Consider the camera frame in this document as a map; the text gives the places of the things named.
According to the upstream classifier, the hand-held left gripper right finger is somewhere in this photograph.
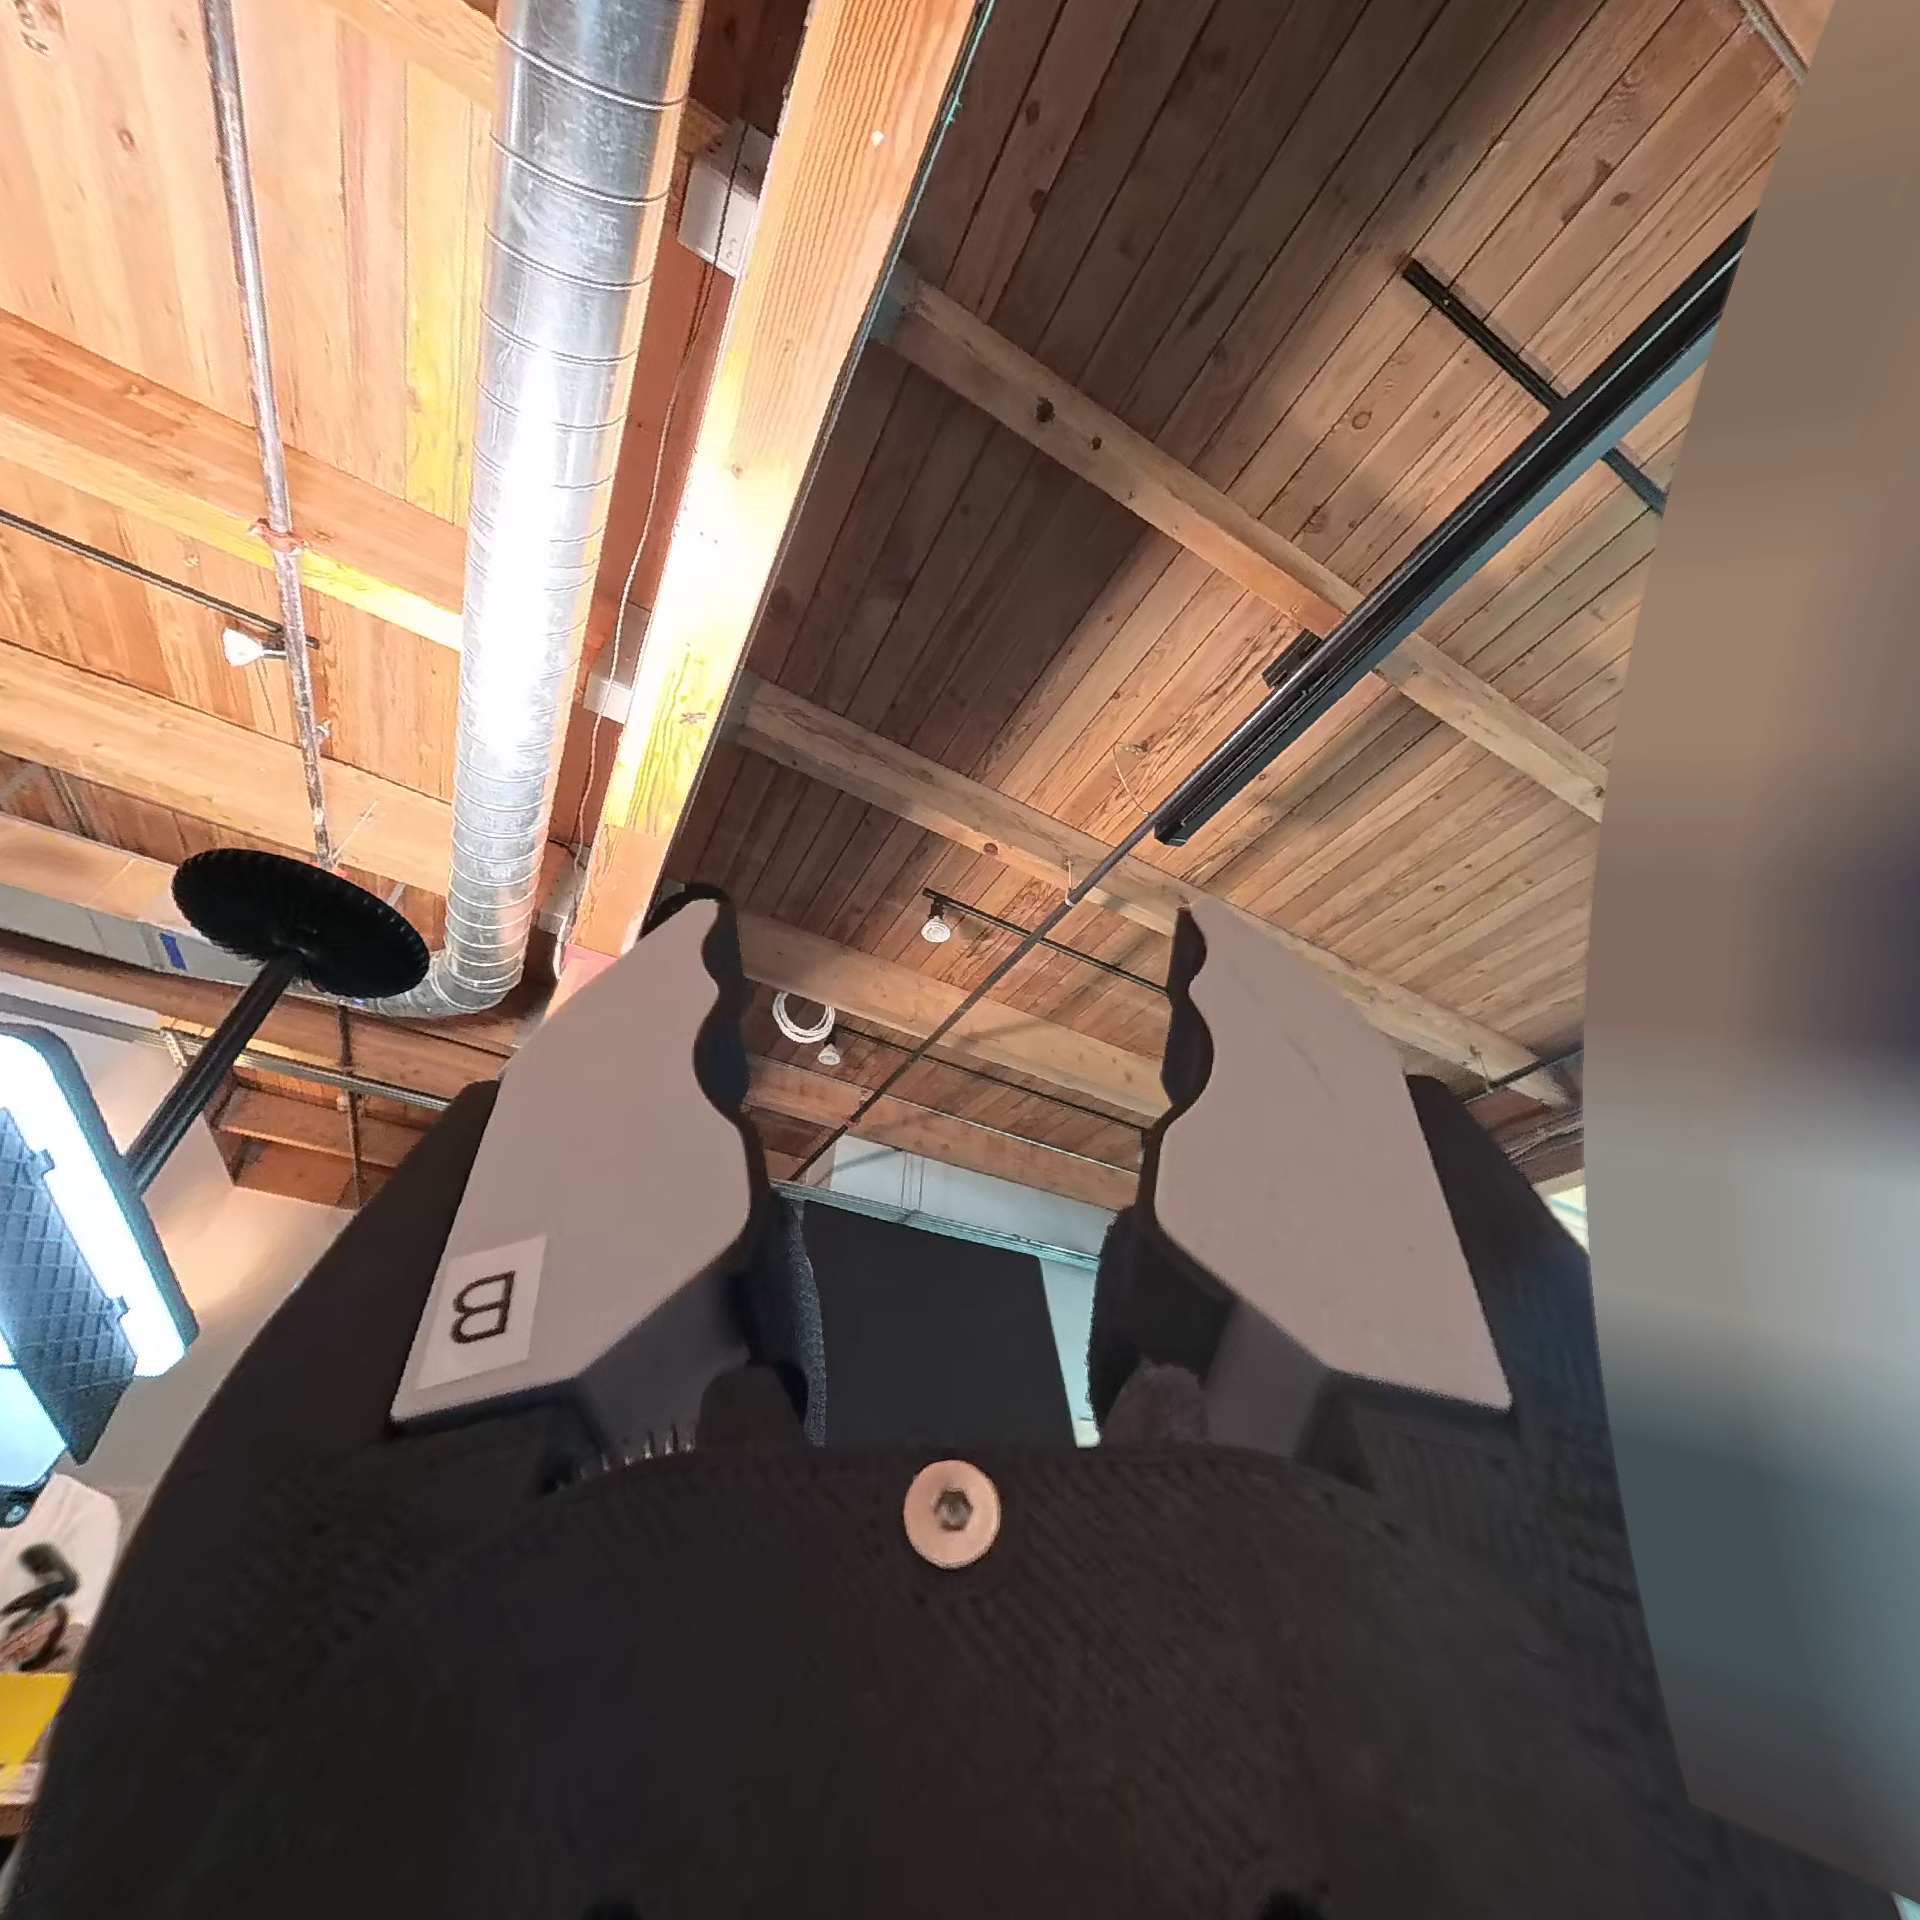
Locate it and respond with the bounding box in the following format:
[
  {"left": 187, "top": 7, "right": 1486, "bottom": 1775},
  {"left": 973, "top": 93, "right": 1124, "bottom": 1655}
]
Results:
[{"left": 1130, "top": 900, "right": 1516, "bottom": 1451}]

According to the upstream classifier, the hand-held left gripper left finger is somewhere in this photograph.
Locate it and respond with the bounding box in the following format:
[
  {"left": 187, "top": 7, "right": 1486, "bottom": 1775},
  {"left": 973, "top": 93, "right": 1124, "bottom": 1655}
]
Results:
[{"left": 392, "top": 893, "right": 772, "bottom": 1445}]

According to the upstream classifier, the black light stand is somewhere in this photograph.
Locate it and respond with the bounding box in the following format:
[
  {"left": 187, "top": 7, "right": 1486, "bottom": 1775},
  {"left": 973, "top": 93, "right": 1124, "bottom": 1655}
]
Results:
[{"left": 124, "top": 845, "right": 435, "bottom": 1192}]

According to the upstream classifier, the black backdrop panel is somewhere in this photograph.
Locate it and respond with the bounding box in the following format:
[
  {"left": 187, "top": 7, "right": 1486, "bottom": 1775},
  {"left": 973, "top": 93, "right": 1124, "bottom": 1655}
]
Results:
[{"left": 800, "top": 1198, "right": 1100, "bottom": 1451}]

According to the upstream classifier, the grey junction box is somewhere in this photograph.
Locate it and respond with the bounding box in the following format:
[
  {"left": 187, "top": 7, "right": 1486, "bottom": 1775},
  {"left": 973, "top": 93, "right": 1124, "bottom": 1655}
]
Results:
[
  {"left": 675, "top": 124, "right": 777, "bottom": 280},
  {"left": 584, "top": 599, "right": 649, "bottom": 724}
]

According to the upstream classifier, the led panel light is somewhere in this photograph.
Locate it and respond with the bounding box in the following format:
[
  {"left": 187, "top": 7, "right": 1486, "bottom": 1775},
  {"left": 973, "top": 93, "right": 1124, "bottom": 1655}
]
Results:
[{"left": 0, "top": 1024, "right": 204, "bottom": 1490}]

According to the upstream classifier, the thin metal conduit pipe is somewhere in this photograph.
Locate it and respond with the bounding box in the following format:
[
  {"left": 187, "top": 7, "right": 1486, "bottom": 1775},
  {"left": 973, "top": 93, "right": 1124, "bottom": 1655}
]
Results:
[{"left": 198, "top": 0, "right": 341, "bottom": 876}]

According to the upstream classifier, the yellow object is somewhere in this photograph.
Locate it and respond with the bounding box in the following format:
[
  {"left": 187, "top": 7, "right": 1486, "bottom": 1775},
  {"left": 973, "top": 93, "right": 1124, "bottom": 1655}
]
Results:
[{"left": 0, "top": 1668, "right": 74, "bottom": 1775}]

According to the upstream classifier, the long black track rail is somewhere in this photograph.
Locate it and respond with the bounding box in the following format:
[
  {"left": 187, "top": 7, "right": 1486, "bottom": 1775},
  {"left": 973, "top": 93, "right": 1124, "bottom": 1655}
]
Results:
[{"left": 1153, "top": 218, "right": 1758, "bottom": 851}]

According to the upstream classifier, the silver ventilation duct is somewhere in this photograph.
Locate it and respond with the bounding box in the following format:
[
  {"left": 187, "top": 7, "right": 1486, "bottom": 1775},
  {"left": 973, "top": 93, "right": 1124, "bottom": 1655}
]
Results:
[{"left": 358, "top": 0, "right": 712, "bottom": 1024}]

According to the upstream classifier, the short black track rail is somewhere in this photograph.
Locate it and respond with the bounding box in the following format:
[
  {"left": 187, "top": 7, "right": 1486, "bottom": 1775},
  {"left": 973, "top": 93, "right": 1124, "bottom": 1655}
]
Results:
[{"left": 1398, "top": 259, "right": 1670, "bottom": 517}]

